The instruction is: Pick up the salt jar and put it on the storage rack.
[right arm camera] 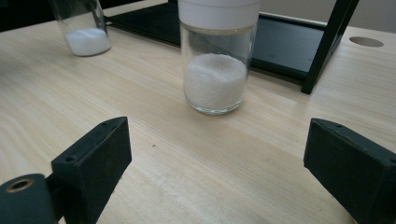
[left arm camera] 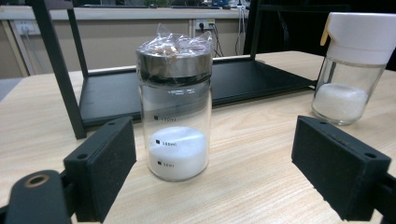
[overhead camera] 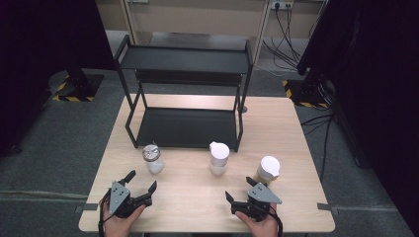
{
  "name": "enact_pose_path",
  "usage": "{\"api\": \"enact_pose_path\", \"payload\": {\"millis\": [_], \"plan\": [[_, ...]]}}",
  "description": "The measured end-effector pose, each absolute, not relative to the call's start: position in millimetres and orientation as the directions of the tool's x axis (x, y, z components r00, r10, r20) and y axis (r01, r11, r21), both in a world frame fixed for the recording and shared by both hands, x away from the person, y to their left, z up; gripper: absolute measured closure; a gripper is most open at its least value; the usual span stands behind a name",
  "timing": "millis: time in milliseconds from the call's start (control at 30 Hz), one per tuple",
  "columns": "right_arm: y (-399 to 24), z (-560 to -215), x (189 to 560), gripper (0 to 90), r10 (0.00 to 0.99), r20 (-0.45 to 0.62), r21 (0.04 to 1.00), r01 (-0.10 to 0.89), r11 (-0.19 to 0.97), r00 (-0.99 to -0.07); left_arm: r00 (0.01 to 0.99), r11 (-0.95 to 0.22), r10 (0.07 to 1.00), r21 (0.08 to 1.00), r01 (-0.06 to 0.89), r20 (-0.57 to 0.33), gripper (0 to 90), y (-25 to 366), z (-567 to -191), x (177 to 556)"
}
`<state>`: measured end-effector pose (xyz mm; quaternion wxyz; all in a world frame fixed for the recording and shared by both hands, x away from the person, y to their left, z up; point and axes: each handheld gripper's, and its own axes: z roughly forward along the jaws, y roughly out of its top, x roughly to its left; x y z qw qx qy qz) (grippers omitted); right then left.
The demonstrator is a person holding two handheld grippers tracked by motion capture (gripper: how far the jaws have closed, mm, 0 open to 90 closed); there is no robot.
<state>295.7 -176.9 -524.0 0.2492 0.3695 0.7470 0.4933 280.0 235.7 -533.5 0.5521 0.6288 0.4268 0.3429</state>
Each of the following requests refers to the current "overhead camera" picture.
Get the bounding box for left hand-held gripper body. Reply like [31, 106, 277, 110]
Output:
[108, 181, 154, 219]

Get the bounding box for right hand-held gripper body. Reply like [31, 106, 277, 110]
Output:
[230, 182, 284, 222]

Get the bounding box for white-lidded jar of tan powder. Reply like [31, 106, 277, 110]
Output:
[253, 155, 282, 186]

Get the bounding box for glass shaker with silver lid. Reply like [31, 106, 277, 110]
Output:
[141, 143, 165, 176]

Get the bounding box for white-lidded jar of white powder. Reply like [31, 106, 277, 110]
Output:
[209, 140, 231, 177]

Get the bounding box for black metal two-tier rack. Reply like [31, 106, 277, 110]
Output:
[113, 34, 255, 153]

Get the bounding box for person's left hand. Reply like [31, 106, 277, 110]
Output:
[99, 198, 146, 237]

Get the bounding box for person's right hand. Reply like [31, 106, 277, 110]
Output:
[234, 202, 280, 237]

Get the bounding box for grey tape strip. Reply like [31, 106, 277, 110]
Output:
[316, 201, 341, 217]
[74, 202, 100, 214]

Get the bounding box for black stand base striped tape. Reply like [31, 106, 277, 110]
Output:
[282, 77, 331, 110]
[48, 67, 105, 103]

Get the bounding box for black curtain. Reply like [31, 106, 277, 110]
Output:
[295, 0, 419, 237]
[0, 0, 117, 158]

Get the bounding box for left hand-held gripper cable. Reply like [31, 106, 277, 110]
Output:
[97, 188, 113, 237]

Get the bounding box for hand-held gripper cable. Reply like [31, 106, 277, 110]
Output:
[267, 209, 285, 237]
[97, 188, 113, 237]

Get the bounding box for right hand-held gripper cable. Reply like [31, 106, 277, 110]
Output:
[267, 209, 285, 237]

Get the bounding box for black floor cables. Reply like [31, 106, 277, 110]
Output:
[299, 111, 336, 183]

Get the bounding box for black cables at wall socket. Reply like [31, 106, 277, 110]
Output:
[262, 2, 327, 72]

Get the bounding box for white wall socket strip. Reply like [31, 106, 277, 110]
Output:
[270, 0, 295, 10]

